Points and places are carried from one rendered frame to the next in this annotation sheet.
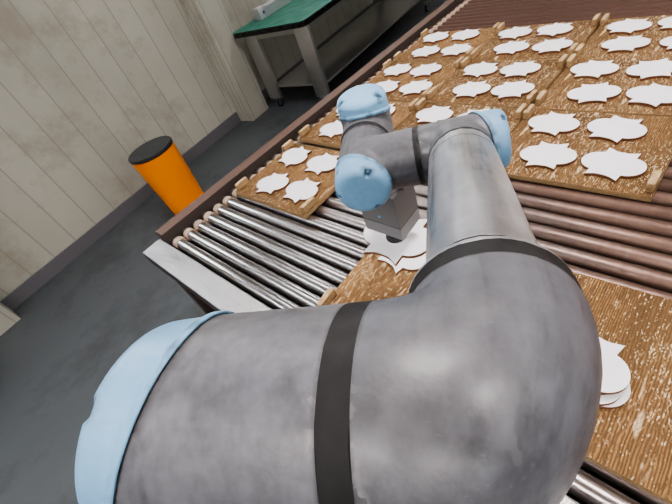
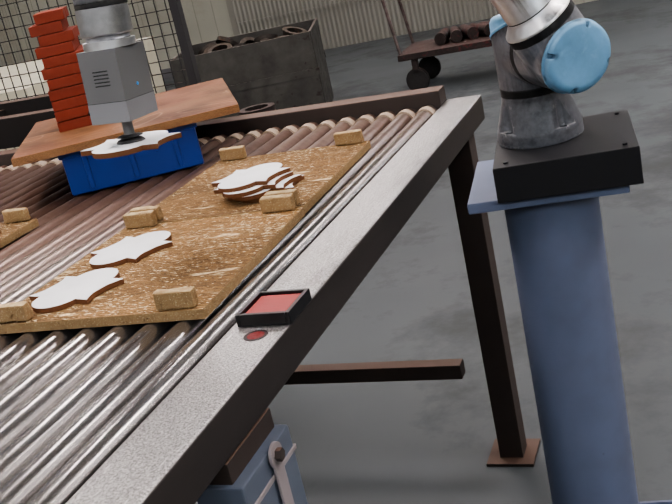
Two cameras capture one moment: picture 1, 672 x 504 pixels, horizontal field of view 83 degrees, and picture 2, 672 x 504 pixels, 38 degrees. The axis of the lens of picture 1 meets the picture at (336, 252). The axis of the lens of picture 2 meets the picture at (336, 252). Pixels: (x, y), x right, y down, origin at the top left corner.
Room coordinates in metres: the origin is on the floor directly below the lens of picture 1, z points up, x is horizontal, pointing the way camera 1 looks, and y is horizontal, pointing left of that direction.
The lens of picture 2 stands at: (1.15, 1.22, 1.38)
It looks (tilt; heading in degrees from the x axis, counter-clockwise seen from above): 18 degrees down; 236
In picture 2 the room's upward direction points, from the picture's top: 13 degrees counter-clockwise
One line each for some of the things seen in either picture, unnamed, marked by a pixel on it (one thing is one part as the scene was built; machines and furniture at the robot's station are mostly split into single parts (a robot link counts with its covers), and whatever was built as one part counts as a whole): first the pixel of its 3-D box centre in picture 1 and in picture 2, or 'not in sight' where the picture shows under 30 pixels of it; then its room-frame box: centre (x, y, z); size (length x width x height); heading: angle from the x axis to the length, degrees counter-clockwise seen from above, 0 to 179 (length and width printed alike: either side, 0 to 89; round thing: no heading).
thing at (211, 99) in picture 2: not in sight; (129, 117); (0.17, -0.98, 1.03); 0.50 x 0.50 x 0.02; 63
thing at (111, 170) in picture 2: not in sight; (134, 146); (0.21, -0.93, 0.97); 0.31 x 0.31 x 0.10; 63
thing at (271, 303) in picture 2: not in sight; (274, 308); (0.57, 0.18, 0.92); 0.06 x 0.06 x 0.01; 33
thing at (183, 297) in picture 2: (326, 298); (175, 298); (0.65, 0.07, 0.95); 0.06 x 0.02 x 0.03; 124
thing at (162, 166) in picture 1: (171, 179); not in sight; (3.24, 1.05, 0.31); 0.38 x 0.38 x 0.62
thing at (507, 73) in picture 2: not in sight; (528, 44); (-0.13, 0.04, 1.10); 0.13 x 0.12 x 0.14; 66
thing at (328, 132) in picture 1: (357, 120); not in sight; (1.51, -0.30, 0.94); 0.41 x 0.35 x 0.04; 32
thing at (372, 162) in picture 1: (376, 165); not in sight; (0.45, -0.10, 1.37); 0.11 x 0.11 x 0.08; 66
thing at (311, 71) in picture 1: (350, 12); not in sight; (5.18, -1.33, 0.51); 2.82 x 1.11 x 1.03; 130
